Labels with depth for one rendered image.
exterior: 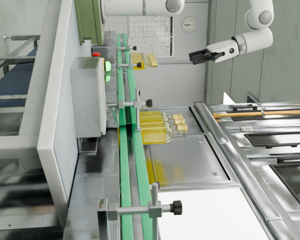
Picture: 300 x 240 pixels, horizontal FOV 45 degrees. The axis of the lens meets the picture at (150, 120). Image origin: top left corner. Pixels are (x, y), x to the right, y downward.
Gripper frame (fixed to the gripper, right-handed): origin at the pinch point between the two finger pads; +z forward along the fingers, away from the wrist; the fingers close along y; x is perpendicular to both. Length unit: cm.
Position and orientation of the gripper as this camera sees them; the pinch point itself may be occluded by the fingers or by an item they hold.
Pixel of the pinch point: (195, 57)
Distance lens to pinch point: 136.5
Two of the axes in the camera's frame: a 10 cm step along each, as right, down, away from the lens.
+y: -0.9, -3.8, 9.2
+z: -9.6, 2.8, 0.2
